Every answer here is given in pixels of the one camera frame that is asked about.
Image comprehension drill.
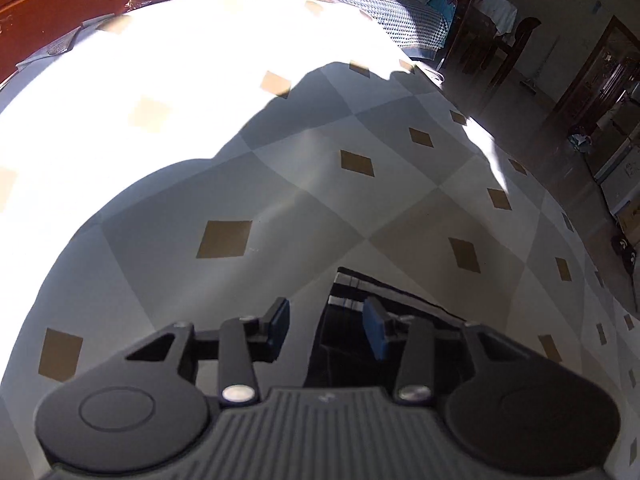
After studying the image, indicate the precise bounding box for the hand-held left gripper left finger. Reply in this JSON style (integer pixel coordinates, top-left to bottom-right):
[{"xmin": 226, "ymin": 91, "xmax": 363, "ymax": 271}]
[{"xmin": 122, "ymin": 296, "xmax": 292, "ymax": 408}]

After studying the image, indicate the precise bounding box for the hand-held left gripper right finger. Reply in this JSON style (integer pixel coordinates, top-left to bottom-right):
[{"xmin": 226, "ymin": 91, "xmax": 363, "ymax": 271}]
[{"xmin": 362, "ymin": 295, "xmax": 533, "ymax": 407}]

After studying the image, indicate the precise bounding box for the black t-shirt with white stripes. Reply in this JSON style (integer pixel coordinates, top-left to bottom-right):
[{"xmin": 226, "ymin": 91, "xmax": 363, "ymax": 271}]
[{"xmin": 305, "ymin": 266, "xmax": 468, "ymax": 388}]

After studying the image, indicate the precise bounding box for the grey white checkered tablecloth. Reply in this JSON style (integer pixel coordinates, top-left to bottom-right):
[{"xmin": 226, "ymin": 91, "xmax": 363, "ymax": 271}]
[{"xmin": 0, "ymin": 0, "xmax": 640, "ymax": 480}]

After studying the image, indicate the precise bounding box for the plastic bag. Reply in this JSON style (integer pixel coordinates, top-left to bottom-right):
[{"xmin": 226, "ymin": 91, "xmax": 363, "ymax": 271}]
[{"xmin": 567, "ymin": 127, "xmax": 593, "ymax": 151}]

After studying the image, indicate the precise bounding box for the broom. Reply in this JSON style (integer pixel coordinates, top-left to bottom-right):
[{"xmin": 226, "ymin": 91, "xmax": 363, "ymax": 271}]
[{"xmin": 520, "ymin": 37, "xmax": 558, "ymax": 95}]

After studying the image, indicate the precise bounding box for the white chest freezer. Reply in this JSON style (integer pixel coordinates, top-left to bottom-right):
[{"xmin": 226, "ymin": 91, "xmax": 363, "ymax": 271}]
[{"xmin": 592, "ymin": 152, "xmax": 640, "ymax": 218}]

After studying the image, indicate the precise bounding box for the sofa with houndstooth cover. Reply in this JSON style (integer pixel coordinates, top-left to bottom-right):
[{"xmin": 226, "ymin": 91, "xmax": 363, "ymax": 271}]
[{"xmin": 332, "ymin": 0, "xmax": 451, "ymax": 51}]

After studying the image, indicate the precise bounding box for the dining table with white cloth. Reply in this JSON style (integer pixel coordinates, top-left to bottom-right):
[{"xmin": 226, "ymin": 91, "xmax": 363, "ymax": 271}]
[{"xmin": 472, "ymin": 0, "xmax": 516, "ymax": 36}]

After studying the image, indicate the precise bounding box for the red-brown wooden cabinet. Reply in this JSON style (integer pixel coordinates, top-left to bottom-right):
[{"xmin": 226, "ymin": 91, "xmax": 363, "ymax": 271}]
[{"xmin": 0, "ymin": 0, "xmax": 186, "ymax": 83}]

